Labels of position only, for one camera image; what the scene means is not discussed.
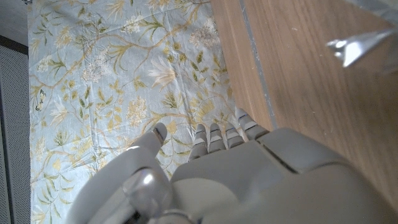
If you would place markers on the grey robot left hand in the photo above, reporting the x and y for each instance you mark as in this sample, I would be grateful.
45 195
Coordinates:
248 180

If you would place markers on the crinkled aluminum foil sheet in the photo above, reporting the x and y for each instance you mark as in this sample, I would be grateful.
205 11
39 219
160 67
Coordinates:
354 49

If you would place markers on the floral light blue backdrop cloth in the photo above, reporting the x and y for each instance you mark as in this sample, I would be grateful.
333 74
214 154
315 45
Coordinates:
109 77

